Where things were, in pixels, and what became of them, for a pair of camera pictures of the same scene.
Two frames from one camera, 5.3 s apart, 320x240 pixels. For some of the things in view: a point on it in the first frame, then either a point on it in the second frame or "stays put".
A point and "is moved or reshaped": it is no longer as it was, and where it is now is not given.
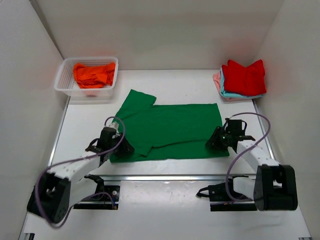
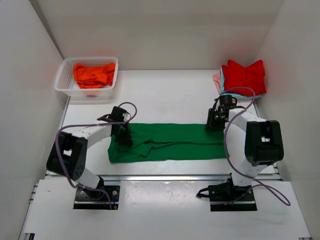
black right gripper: [213, 143] -> [210, 124]
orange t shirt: [98, 75] stays put
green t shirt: [167, 131] is moved or reshaped
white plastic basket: [65, 81] stays put
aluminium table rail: [165, 178] stays put
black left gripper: [126, 148] -> [126, 139]
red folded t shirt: [239, 80] stays put
